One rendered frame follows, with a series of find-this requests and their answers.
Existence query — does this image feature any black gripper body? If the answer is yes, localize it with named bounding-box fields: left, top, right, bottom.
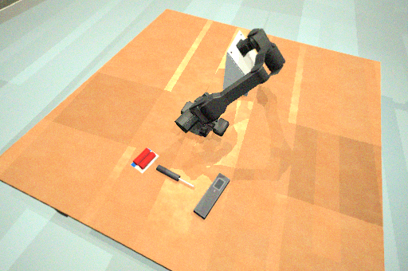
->
left=181, top=101, right=230, bottom=136

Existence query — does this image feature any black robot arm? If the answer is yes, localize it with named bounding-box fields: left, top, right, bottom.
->
left=175, top=28, right=285, bottom=136

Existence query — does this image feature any black screwdriver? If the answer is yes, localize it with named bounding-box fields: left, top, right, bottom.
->
left=156, top=165, right=194, bottom=187

